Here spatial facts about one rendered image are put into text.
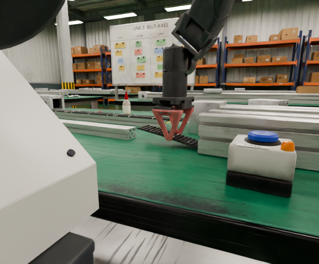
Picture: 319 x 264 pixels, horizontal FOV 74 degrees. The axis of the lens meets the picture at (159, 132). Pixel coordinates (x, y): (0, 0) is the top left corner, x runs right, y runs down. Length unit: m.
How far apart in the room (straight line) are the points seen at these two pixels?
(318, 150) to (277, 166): 0.14
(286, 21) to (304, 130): 11.05
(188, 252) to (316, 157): 0.76
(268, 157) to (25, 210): 0.26
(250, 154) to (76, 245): 0.22
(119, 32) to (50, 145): 3.83
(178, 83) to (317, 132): 0.27
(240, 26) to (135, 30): 7.97
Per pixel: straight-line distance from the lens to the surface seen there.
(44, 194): 0.21
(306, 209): 0.31
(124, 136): 0.57
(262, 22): 11.36
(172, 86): 0.47
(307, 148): 0.44
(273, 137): 0.32
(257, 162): 0.31
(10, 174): 0.20
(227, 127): 0.44
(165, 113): 0.47
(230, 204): 0.28
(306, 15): 11.57
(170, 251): 1.06
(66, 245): 0.23
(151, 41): 3.72
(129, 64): 3.85
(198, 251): 1.07
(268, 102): 0.79
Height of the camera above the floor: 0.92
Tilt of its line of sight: 12 degrees down
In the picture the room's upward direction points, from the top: straight up
